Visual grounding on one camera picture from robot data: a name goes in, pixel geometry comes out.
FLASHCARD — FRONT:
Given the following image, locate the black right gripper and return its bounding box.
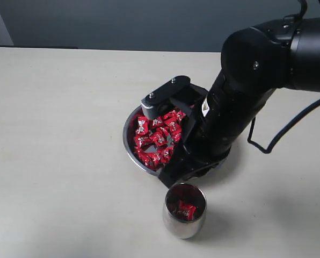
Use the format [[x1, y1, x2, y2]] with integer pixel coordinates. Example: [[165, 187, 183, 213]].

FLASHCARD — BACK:
[[158, 139, 230, 188]]

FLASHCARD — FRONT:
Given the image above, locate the red candy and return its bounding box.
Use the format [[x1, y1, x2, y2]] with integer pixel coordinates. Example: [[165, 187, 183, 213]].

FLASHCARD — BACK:
[[173, 200, 197, 221], [134, 135, 153, 148], [150, 117, 164, 129], [160, 147, 173, 164], [135, 116, 149, 135], [149, 131, 167, 147], [163, 109, 186, 123], [169, 123, 181, 142], [142, 152, 162, 170]]

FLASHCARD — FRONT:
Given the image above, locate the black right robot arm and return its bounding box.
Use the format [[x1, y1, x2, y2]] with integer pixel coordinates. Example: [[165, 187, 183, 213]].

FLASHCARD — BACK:
[[158, 18, 320, 187]]

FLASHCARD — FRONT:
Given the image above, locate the stainless steel cup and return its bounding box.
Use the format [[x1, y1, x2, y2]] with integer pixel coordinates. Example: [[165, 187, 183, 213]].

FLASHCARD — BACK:
[[162, 183, 207, 239]]

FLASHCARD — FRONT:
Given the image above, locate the round stainless steel plate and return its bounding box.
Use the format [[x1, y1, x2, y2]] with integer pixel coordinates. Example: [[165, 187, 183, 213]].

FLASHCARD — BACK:
[[122, 103, 228, 181]]

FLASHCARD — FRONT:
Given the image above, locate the red wrapped candy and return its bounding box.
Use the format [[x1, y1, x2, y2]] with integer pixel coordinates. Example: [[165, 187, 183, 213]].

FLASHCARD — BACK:
[[135, 116, 149, 135], [163, 109, 186, 123], [160, 147, 173, 164], [149, 131, 167, 147], [134, 135, 153, 148], [142, 152, 162, 170], [169, 123, 181, 142], [150, 117, 164, 129]]

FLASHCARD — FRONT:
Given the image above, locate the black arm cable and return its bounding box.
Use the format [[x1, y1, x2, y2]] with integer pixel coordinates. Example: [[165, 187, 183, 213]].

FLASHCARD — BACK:
[[246, 0, 320, 154]]

